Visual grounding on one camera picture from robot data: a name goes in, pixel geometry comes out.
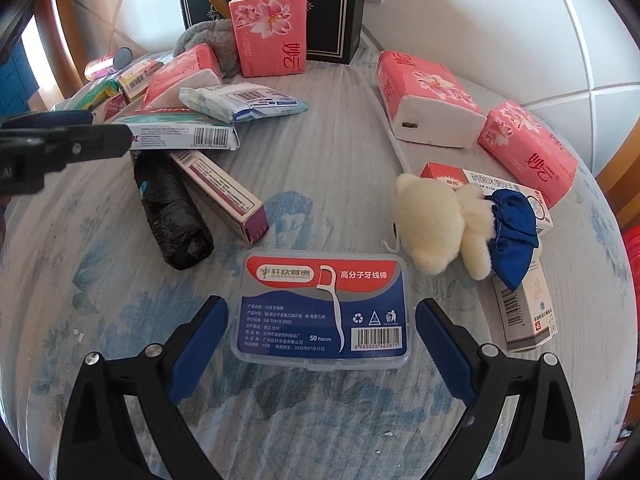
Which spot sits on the red white ointment box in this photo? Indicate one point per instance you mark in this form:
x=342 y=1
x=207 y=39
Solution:
x=505 y=182

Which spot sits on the wooden furniture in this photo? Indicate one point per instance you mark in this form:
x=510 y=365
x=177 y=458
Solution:
x=620 y=185

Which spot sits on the grey plush cloth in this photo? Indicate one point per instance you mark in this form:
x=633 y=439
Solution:
x=220 y=42

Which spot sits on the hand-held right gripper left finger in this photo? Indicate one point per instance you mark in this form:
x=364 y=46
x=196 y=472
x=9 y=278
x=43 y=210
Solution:
x=200 y=347

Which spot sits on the wooden chair frame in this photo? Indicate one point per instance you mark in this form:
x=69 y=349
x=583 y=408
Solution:
x=67 y=20

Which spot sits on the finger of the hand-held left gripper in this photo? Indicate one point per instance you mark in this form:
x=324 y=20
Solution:
x=60 y=119
x=95 y=141

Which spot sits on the green white toothpaste box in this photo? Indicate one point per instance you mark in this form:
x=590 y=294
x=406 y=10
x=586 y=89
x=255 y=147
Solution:
x=190 y=135

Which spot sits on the small white medicine box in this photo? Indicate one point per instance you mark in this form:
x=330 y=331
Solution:
x=525 y=315

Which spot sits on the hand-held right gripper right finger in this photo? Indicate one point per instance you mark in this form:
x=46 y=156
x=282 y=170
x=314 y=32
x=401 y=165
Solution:
x=445 y=350

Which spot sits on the opened pink floral tissue pack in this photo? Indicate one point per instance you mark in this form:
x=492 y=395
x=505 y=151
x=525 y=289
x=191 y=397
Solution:
x=425 y=90

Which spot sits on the black umbrella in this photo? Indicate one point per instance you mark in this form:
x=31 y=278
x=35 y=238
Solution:
x=170 y=210

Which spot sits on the red bag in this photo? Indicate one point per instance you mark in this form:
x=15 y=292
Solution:
x=632 y=245

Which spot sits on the pink cylindrical bottle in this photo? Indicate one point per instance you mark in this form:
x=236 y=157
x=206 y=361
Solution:
x=100 y=67

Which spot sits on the blue fabric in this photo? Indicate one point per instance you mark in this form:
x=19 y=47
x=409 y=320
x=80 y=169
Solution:
x=15 y=70

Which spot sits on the dark gift bag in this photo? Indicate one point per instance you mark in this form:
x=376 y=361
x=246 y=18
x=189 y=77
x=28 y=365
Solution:
x=340 y=10

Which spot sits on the clear plastic floss pick box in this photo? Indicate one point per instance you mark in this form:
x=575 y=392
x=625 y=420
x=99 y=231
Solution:
x=320 y=310

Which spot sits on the cream teddy bear blue dress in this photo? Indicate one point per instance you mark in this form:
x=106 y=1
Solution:
x=435 y=220

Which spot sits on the floral bed sheet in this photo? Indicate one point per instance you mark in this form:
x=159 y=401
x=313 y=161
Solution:
x=325 y=185

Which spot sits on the purple white box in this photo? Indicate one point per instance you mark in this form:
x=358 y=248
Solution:
x=220 y=190

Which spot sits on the small box yellow label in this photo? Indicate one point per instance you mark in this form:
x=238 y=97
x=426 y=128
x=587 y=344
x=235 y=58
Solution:
x=137 y=77

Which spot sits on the white padded headboard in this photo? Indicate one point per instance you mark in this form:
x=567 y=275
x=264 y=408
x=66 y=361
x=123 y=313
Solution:
x=475 y=10

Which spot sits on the blue white wet wipes pack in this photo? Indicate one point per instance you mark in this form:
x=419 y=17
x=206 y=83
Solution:
x=235 y=100

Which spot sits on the small pink box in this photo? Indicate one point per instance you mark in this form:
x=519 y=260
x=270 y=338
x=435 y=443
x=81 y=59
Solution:
x=110 y=107

